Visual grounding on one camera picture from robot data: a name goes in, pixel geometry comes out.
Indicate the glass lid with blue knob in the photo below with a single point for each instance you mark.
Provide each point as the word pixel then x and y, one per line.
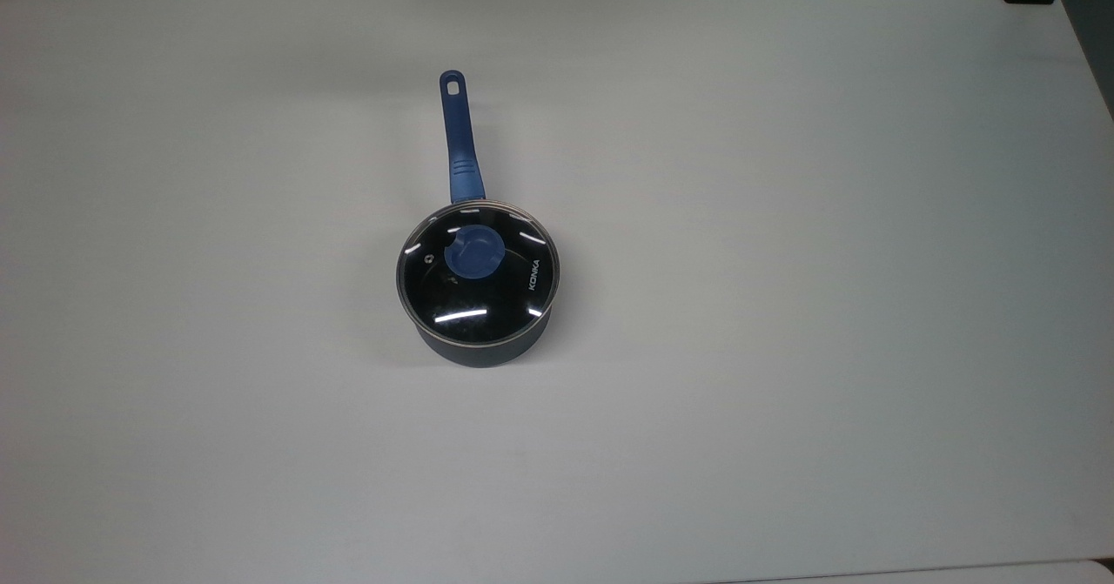
pixel 487 305

